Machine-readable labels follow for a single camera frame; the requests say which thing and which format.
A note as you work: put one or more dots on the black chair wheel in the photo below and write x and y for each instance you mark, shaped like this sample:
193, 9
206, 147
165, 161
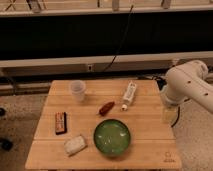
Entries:
6, 144

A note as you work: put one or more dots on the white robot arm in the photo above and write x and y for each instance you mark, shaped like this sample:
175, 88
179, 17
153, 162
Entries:
186, 80

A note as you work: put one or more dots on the wooden table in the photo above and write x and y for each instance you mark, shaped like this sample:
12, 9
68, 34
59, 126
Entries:
152, 141

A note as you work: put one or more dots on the translucent white cup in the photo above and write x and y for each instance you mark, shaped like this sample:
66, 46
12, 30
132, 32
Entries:
77, 89

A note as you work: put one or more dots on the white wall outlet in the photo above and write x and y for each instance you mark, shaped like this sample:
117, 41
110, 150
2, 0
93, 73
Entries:
90, 68

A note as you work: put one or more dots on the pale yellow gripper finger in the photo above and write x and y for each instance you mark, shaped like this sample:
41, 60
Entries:
168, 115

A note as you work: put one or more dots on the green ceramic bowl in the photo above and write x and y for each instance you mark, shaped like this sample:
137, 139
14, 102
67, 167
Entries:
112, 137

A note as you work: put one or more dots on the white tube with cap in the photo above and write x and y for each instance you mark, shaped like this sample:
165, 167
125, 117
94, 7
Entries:
128, 95

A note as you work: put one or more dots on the brown chocolate bar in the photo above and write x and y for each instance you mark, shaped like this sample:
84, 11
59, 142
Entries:
60, 123

